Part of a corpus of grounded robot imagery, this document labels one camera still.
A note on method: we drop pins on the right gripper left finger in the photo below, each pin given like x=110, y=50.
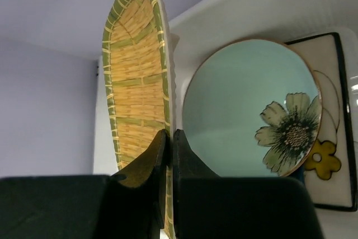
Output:
x=136, y=194

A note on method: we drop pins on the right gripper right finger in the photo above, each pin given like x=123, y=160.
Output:
x=185, y=164

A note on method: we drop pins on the teal round flower plate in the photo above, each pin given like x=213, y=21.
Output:
x=252, y=109

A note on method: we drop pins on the yellow green woven plate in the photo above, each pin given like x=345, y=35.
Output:
x=138, y=69

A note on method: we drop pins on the square floral plate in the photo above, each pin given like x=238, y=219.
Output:
x=331, y=168

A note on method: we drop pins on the dark blue plate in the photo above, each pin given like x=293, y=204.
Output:
x=299, y=174

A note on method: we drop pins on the white plastic bin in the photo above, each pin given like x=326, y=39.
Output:
x=213, y=24

